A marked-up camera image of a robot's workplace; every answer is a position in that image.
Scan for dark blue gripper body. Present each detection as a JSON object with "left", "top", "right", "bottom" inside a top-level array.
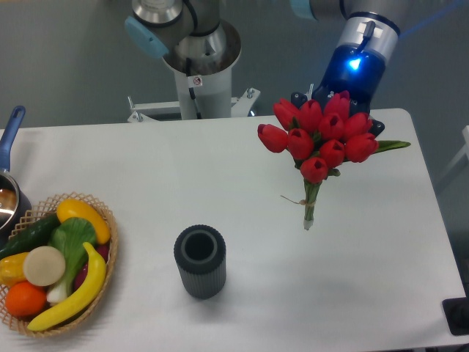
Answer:
[{"left": 311, "top": 12, "right": 399, "bottom": 114}]

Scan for red tulip bouquet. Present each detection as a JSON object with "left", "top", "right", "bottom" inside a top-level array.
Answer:
[{"left": 257, "top": 91, "right": 410, "bottom": 230}]

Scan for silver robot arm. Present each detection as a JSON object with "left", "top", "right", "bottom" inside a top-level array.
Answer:
[{"left": 125, "top": 1, "right": 468, "bottom": 119}]

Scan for grey ribbed vase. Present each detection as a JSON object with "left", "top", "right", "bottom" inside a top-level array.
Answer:
[{"left": 173, "top": 224, "right": 226, "bottom": 299}]

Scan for black device at edge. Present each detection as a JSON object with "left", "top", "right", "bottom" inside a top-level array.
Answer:
[{"left": 442, "top": 297, "right": 469, "bottom": 336}]

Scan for dark red vegetable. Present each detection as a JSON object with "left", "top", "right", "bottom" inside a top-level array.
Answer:
[{"left": 73, "top": 244, "right": 109, "bottom": 292}]

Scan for green bok choy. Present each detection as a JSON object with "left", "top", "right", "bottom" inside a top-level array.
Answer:
[{"left": 47, "top": 217, "right": 97, "bottom": 305}]

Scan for yellow banana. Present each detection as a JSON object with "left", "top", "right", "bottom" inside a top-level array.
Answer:
[{"left": 27, "top": 242, "right": 106, "bottom": 331}]

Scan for woven wicker basket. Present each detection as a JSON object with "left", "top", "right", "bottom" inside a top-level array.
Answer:
[{"left": 1, "top": 192, "right": 118, "bottom": 338}]

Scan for green cucumber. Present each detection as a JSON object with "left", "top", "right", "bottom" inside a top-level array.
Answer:
[{"left": 1, "top": 213, "right": 60, "bottom": 259}]

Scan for beige round disc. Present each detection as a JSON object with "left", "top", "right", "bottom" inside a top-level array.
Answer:
[{"left": 23, "top": 246, "right": 66, "bottom": 287}]

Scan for yellow bell pepper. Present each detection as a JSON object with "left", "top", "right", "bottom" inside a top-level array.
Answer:
[{"left": 1, "top": 252, "right": 29, "bottom": 287}]

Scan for orange fruit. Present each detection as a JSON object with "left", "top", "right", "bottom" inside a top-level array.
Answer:
[{"left": 5, "top": 281, "right": 46, "bottom": 318}]

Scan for white frame at right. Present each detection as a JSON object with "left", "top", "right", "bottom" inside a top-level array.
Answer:
[{"left": 430, "top": 125, "right": 469, "bottom": 191}]

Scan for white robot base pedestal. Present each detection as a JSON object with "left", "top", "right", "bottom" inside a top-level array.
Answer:
[{"left": 128, "top": 67, "right": 261, "bottom": 123}]

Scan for blue handled saucepan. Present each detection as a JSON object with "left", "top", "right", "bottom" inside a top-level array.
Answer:
[{"left": 1, "top": 106, "right": 31, "bottom": 247}]

